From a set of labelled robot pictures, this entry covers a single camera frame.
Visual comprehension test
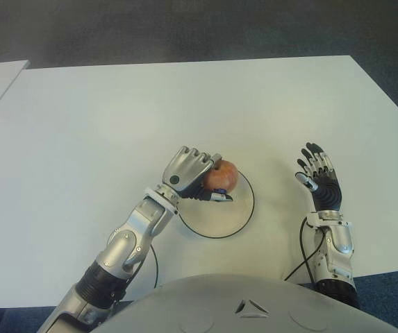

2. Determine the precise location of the orange peach fruit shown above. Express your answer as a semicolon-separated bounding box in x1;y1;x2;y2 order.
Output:
204;160;239;193

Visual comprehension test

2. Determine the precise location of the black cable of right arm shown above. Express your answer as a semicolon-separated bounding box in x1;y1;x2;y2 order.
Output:
281;216;325;280

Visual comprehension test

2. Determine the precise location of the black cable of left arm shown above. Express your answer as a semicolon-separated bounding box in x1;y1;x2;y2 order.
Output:
149;242;160;289

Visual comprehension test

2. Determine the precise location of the white plate black rim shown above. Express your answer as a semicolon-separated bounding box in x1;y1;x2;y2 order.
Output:
179;166;256;239

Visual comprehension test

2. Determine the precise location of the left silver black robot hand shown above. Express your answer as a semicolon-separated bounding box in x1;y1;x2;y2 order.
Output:
162;146;235;203

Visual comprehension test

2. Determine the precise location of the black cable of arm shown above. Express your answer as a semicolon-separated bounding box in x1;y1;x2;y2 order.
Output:
149;242;160;289
281;216;325;280

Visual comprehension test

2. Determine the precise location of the white robot torso shell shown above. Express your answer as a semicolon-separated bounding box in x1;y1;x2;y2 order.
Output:
94;273;398;333

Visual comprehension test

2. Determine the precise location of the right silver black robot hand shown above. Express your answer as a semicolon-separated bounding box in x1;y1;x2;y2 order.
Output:
295;141;344;212

